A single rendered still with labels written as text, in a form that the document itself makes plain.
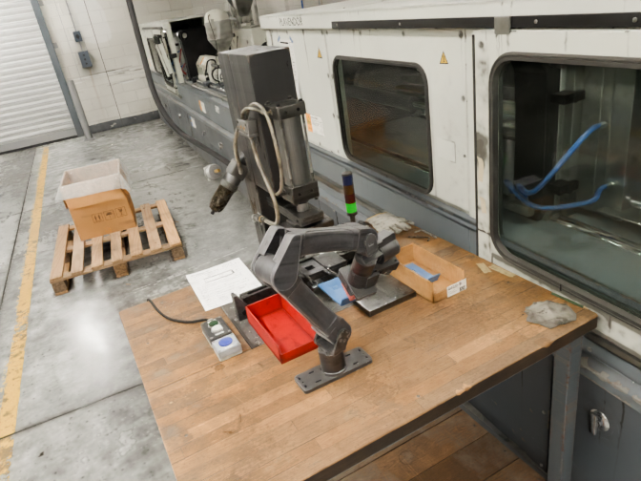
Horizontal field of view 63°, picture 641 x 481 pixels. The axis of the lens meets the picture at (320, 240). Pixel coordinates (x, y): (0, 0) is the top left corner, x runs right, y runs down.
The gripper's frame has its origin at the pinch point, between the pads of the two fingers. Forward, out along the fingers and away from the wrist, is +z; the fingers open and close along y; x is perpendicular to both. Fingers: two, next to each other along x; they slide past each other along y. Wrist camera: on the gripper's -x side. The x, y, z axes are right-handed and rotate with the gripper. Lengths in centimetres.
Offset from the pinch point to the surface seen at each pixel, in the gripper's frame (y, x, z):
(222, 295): 33, 25, 33
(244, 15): 448, -164, 193
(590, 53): 6, -55, -62
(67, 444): 53, 98, 152
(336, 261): 20.6, -9.2, 14.6
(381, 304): -1.9, -10.9, 8.6
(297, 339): -0.2, 15.8, 12.1
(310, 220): 27.2, -0.8, -2.3
